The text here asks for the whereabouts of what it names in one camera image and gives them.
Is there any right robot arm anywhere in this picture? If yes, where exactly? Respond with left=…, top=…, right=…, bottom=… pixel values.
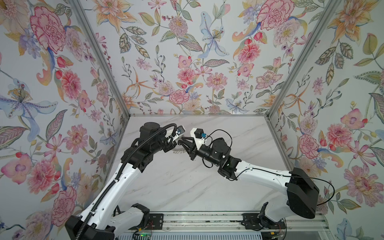
left=178, top=137, right=319, bottom=222

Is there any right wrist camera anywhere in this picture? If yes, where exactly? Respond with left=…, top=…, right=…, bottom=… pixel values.
left=190, top=128, right=207, bottom=150

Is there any aluminium corner post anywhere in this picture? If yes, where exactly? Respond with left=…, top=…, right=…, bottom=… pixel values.
left=69, top=0, right=130, bottom=120
left=265, top=0, right=340, bottom=120

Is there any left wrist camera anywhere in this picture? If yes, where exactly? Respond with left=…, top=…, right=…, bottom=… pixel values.
left=171, top=126, right=186, bottom=142

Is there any right aluminium corner post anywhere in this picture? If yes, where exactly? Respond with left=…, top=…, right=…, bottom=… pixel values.
left=265, top=0, right=340, bottom=120

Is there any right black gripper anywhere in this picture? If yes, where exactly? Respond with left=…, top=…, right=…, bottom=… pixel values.
left=180, top=137, right=221, bottom=169

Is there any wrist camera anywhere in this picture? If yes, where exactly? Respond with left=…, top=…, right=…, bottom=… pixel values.
left=171, top=126, right=186, bottom=142
left=190, top=128, right=207, bottom=150

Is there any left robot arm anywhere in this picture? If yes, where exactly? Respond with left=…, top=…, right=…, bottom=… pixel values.
left=65, top=122, right=185, bottom=240

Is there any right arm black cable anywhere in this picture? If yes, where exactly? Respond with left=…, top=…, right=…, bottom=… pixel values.
left=202, top=128, right=336, bottom=207

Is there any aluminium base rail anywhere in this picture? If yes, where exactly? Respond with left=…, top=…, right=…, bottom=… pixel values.
left=113, top=211, right=331, bottom=240

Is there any left aluminium corner post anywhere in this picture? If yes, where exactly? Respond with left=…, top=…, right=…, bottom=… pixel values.
left=69, top=0, right=130, bottom=120

